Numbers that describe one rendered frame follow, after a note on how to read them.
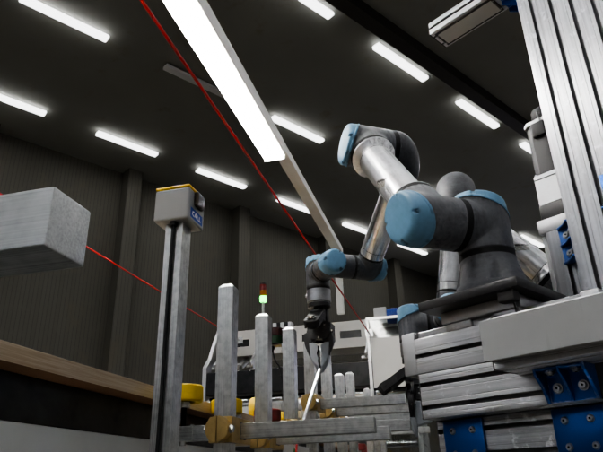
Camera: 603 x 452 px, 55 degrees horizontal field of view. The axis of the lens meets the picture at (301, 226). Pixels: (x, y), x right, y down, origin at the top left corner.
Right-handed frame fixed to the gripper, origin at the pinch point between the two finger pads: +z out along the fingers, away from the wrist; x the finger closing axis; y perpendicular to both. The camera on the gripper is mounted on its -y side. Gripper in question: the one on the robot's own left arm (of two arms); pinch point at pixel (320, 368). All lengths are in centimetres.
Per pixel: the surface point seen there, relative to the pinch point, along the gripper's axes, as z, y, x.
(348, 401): 8.0, 23.1, -3.4
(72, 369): 9, -86, 22
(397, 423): 16.8, -2.1, -21.4
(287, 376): 2.4, -6.1, 8.5
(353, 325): -64, 256, 34
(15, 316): -210, 635, 672
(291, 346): -6.1, -5.6, 7.3
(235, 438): 20, -55, 5
